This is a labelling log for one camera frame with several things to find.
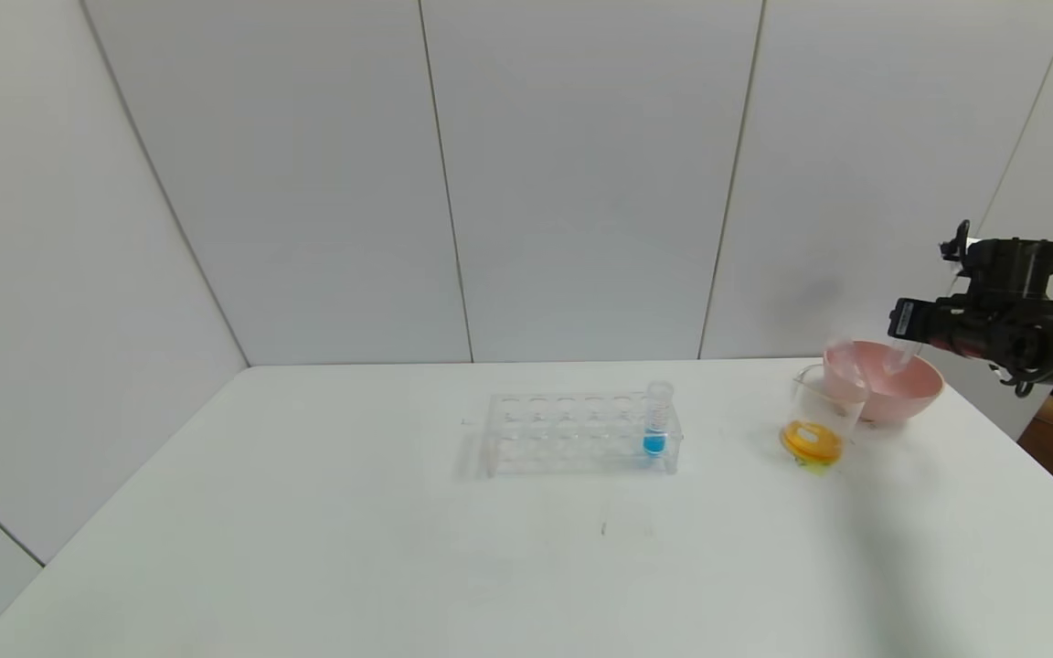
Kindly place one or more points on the clear plastic test tube rack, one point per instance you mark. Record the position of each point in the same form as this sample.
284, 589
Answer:
536, 439

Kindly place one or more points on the clear glass beaker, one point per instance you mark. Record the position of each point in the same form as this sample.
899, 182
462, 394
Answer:
814, 439

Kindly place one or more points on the test tube with blue pigment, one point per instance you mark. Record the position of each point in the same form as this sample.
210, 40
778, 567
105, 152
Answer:
655, 444

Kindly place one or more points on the test tube with yellow pigment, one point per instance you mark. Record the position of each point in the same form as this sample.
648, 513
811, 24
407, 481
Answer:
897, 358

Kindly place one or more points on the pink bowl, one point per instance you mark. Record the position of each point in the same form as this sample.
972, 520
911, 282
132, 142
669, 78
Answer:
910, 397

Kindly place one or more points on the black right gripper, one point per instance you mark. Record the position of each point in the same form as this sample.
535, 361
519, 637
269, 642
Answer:
904, 320

